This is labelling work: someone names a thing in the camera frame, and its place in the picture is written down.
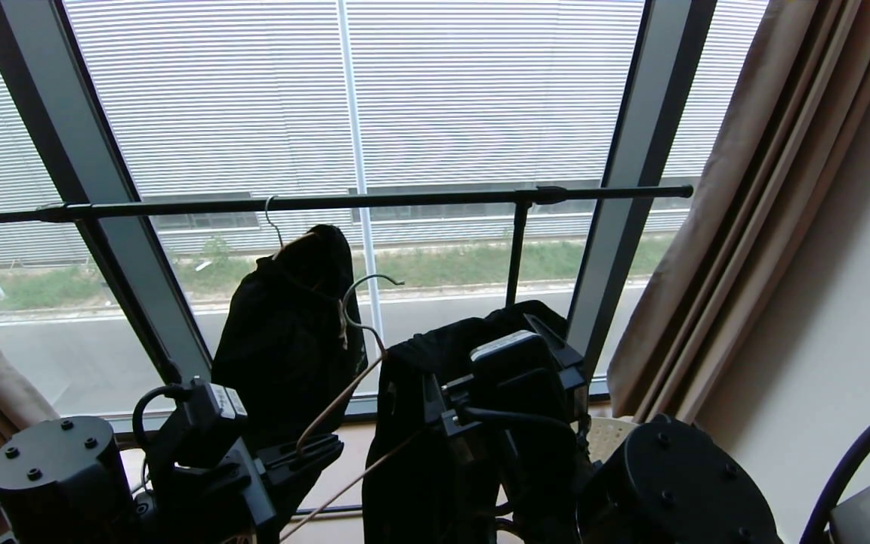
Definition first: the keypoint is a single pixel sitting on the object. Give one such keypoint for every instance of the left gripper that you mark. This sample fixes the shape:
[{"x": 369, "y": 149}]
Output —
[{"x": 208, "y": 499}]

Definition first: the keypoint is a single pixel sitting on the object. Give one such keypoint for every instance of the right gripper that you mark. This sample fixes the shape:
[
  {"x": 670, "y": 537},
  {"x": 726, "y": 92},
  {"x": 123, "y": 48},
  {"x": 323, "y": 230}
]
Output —
[{"x": 567, "y": 378}]

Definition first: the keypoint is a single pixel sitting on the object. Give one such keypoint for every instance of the black garment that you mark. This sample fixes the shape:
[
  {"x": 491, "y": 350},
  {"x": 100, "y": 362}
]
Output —
[
  {"x": 284, "y": 340},
  {"x": 420, "y": 491}
]

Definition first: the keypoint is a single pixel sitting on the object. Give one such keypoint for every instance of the pink clothes hanger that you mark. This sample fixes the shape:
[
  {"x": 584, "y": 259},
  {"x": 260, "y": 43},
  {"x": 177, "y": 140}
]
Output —
[
  {"x": 365, "y": 376},
  {"x": 282, "y": 245}
]

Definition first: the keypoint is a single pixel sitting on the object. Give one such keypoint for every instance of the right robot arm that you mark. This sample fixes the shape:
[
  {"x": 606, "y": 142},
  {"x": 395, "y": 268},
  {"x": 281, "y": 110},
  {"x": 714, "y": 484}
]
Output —
[{"x": 677, "y": 483}]

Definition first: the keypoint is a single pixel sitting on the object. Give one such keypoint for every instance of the white laundry basket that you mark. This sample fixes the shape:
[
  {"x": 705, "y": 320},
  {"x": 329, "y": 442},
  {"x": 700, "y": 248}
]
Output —
[{"x": 612, "y": 438}]

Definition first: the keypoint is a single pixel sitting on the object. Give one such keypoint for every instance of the black clothes rack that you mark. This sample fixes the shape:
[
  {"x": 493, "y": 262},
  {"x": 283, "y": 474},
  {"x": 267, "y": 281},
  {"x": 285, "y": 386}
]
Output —
[{"x": 420, "y": 199}]

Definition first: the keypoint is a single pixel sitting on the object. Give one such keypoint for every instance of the window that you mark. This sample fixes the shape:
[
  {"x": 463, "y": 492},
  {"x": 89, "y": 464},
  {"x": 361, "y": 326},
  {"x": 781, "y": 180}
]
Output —
[{"x": 480, "y": 91}]

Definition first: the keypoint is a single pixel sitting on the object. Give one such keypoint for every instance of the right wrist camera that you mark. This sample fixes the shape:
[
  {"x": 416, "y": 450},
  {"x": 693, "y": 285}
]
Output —
[{"x": 507, "y": 351}]

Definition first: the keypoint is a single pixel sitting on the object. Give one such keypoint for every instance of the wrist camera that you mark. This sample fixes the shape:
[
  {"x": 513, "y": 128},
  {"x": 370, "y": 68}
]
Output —
[
  {"x": 507, "y": 351},
  {"x": 201, "y": 423}
]

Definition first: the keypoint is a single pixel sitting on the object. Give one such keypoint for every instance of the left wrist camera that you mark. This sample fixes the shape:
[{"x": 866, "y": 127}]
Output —
[{"x": 201, "y": 423}]

